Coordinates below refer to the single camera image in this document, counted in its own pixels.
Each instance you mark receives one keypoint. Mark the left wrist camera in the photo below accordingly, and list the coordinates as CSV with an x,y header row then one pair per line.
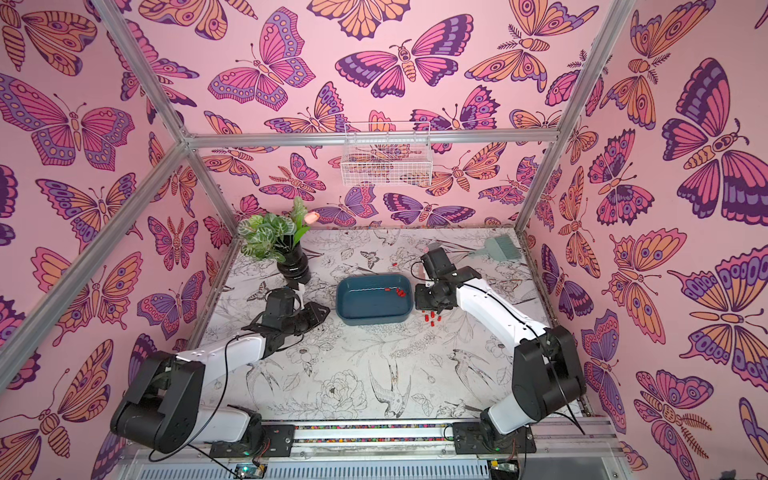
x,y
281,304

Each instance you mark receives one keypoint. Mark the green plant in black vase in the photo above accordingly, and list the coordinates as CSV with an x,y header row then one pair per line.
x,y
278,238

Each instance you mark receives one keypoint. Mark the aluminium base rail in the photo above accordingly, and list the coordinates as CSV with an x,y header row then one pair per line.
x,y
408,449

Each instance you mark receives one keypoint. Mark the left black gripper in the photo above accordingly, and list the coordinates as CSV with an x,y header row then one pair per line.
x,y
312,310

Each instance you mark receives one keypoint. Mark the green dustpan brush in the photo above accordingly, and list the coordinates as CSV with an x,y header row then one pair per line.
x,y
500,249

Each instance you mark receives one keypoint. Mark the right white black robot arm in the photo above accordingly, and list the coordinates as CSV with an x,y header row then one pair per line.
x,y
546,371

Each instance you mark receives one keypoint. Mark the teal plastic storage box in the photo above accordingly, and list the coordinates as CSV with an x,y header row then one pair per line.
x,y
363,300

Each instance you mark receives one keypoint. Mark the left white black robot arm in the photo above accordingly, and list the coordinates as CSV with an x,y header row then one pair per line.
x,y
162,408

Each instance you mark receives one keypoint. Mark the white wire basket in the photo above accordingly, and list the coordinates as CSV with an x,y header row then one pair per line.
x,y
388,153

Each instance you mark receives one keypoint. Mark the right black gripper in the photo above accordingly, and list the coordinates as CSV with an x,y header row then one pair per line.
x,y
432,298

